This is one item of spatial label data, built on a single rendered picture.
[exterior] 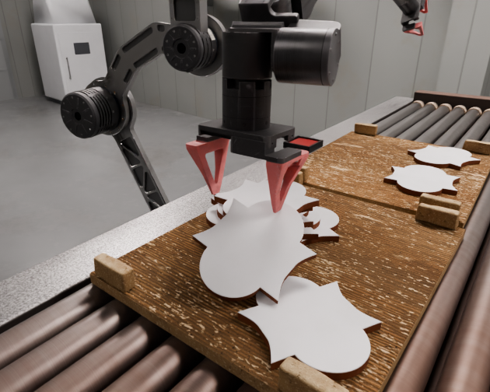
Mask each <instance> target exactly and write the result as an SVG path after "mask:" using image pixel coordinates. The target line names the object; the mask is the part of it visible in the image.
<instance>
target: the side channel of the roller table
mask: <svg viewBox="0 0 490 392"><path fill-rule="evenodd" d="M416 100H421V101H422V102H424V104H425V105H426V104H427V103H429V102H435V103H437V104H438V107H439V106H440V105H442V104H444V103H448V104H450V105H451V106H452V109H453V108H454V107H455V106H459V105H463V106H465V107H466V108H467V111H468V110H469V109H470V108H472V107H479V108H481V111H482V113H483V112H484V111H485V110H487V109H490V97H489V96H474V95H466V94H458V93H442V92H434V91H426V90H418V91H416V92H415V94H414V99H413V102H415V101H416Z"/></svg>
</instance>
